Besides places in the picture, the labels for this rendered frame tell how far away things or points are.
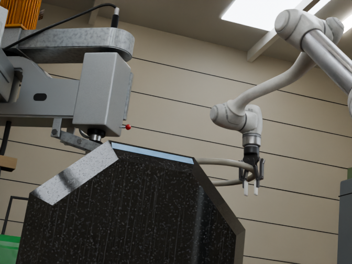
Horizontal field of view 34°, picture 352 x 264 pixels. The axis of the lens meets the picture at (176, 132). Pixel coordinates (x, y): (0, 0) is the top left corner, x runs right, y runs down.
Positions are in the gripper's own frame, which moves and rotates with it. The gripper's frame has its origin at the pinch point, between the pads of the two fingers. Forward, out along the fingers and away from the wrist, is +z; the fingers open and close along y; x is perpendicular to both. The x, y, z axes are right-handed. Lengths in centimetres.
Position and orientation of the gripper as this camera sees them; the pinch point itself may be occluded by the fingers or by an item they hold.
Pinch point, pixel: (251, 188)
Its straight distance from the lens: 272.9
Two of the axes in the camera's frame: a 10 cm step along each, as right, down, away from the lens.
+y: -8.5, 1.1, 5.1
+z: -0.5, 9.5, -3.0
